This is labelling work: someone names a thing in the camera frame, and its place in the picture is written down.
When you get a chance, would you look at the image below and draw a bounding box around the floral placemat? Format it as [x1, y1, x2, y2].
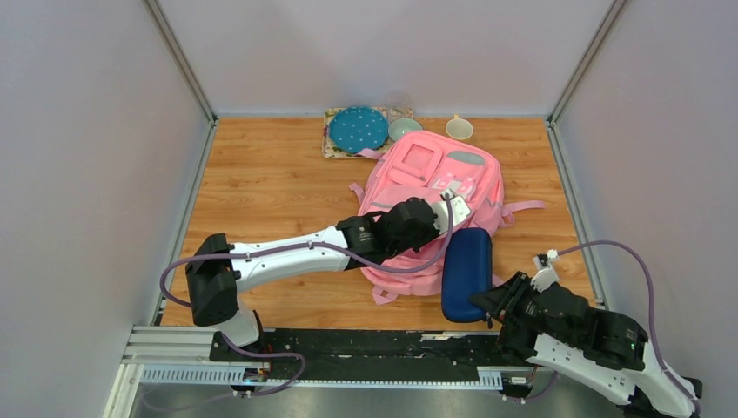
[321, 107, 397, 159]

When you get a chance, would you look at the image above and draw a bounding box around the blue polka dot plate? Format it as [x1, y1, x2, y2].
[328, 106, 389, 154]

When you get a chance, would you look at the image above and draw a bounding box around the clear drinking glass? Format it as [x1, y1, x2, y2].
[385, 90, 413, 123]

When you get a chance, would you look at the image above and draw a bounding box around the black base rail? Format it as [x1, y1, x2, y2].
[208, 327, 537, 383]

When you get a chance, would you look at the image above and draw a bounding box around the light green bowl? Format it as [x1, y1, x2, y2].
[387, 118, 424, 142]

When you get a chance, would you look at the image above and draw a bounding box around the yellow mug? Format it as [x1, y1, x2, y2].
[445, 114, 474, 140]

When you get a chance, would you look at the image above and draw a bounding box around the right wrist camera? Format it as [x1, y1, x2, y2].
[531, 249, 559, 293]

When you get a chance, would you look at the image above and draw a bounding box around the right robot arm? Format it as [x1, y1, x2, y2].
[469, 272, 701, 417]

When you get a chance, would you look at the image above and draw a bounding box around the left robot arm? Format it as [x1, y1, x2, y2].
[184, 198, 456, 361]

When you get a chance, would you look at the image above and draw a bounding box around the navy blue pencil case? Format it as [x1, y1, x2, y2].
[440, 227, 493, 323]

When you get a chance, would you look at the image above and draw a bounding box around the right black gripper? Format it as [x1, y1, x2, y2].
[467, 271, 578, 348]

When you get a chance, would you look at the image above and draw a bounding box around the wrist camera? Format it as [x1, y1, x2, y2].
[531, 249, 559, 293]
[437, 196, 472, 233]

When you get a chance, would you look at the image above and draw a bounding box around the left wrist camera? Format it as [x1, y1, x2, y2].
[437, 196, 472, 233]

